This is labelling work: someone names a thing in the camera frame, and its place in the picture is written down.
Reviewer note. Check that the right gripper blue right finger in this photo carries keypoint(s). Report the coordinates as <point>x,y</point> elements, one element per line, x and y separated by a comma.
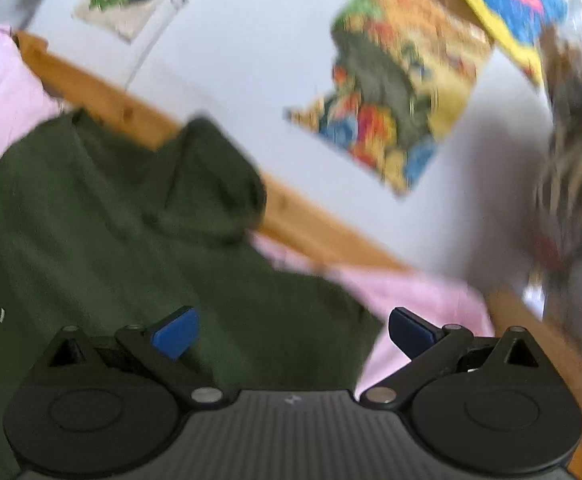
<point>433,351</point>

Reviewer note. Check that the dark green corduroy jacket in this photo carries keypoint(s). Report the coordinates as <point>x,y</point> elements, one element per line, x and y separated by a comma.
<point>99,232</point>

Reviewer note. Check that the colourful anime group poster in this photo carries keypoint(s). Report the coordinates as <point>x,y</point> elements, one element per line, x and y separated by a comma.
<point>402,75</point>

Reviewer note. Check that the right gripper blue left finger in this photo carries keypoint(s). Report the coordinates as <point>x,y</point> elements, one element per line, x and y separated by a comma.
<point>158,347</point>

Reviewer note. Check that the white wall conduit pipe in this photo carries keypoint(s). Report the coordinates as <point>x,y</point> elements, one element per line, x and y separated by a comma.
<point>140,48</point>

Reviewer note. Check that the wooden bed frame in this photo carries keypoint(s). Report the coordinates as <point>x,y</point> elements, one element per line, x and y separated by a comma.
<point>289,218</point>

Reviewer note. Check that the striped hanging garment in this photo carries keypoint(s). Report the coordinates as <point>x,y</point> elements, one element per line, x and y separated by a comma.
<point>557,196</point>

